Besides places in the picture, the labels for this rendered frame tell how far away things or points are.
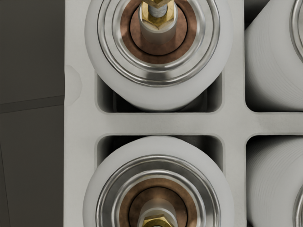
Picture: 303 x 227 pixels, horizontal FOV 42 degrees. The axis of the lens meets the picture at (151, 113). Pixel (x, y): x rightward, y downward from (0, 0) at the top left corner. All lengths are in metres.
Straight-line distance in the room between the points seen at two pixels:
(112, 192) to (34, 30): 0.33
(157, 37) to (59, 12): 0.31
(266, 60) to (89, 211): 0.15
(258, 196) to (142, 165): 0.10
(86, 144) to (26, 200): 0.22
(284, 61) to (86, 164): 0.17
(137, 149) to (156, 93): 0.04
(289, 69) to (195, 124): 0.09
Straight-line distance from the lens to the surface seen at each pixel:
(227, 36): 0.25
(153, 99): 0.25
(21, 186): 0.53
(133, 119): 0.31
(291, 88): 0.28
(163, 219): 0.20
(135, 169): 0.24
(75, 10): 0.34
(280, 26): 0.26
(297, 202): 0.26
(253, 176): 0.33
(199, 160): 0.25
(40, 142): 0.52
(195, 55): 0.25
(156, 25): 0.21
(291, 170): 0.26
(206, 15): 0.25
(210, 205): 0.25
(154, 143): 0.25
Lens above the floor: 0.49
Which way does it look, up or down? 87 degrees down
